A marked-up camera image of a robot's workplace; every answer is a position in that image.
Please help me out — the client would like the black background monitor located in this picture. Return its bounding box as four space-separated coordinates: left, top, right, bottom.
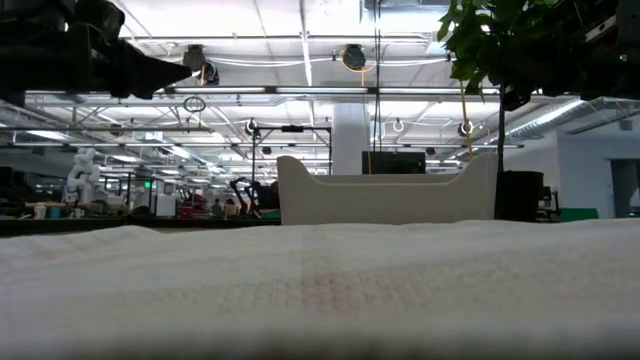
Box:
361 150 427 175

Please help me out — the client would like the green background panel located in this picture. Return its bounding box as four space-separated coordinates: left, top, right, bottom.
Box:
558 206 600 223

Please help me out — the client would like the green leafy plant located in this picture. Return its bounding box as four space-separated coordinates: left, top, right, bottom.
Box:
435 0 567 174

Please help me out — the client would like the white building column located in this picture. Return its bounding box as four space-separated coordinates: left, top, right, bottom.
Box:
331 101 372 176

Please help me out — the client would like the black plant pot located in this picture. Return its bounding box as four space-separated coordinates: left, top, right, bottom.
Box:
494 169 546 223

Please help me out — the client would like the black background equipment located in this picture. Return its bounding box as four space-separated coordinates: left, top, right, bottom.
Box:
538 185 562 222

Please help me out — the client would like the white background cabinet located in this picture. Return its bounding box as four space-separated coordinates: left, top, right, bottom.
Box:
154 193 178 218

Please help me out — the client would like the white checked kitchen towel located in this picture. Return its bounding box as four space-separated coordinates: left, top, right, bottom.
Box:
0 217 640 360

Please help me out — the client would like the black camera rig frame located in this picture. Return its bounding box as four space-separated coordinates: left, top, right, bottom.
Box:
249 124 334 202

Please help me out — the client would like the red background equipment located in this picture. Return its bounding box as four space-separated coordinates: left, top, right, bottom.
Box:
176 188 209 219

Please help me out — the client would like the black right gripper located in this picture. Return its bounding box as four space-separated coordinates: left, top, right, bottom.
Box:
483 11 589 112

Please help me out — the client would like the grey plastic tupperware container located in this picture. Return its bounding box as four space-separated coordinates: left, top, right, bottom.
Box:
275 153 500 227

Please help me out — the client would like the large ceiling cable reel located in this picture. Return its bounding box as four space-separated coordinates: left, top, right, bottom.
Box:
340 43 368 73
180 43 222 87

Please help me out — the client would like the silver ventilation duct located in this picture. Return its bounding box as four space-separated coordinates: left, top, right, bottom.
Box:
504 94 597 142

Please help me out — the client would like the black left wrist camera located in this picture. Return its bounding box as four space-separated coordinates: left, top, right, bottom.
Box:
74 0 127 42

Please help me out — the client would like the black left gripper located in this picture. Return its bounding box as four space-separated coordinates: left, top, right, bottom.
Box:
64 24 193 100

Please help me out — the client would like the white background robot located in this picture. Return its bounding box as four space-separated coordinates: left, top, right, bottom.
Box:
63 146 102 204

